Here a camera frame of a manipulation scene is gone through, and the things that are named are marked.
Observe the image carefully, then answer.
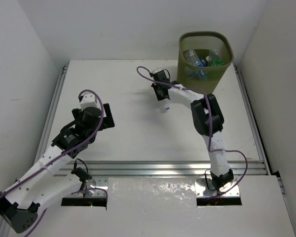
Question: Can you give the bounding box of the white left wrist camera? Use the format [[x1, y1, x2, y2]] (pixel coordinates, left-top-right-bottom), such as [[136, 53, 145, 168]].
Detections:
[[78, 92, 99, 111]]

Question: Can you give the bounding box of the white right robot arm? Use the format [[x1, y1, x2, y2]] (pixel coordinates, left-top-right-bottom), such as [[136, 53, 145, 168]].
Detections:
[[149, 70, 234, 192]]

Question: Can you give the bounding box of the clear bottle blue label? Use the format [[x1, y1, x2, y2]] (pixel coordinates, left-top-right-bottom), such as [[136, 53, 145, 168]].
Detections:
[[184, 50, 208, 67]]

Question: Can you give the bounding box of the green plastic bottle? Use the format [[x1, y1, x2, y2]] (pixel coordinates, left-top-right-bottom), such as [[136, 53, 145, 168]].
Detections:
[[208, 50, 224, 67]]

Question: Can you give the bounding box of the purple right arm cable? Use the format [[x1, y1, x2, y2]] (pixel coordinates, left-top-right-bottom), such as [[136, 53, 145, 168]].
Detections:
[[136, 66, 249, 198]]

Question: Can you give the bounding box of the aluminium frame rail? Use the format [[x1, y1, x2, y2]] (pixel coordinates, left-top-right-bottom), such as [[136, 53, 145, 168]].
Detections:
[[13, 63, 286, 198]]

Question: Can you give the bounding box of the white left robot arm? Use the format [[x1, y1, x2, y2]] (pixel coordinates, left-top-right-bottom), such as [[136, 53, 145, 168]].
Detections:
[[0, 102, 115, 236]]

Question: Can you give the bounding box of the olive green mesh bin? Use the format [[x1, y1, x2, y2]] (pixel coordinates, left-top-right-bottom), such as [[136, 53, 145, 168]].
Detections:
[[177, 31, 234, 94]]

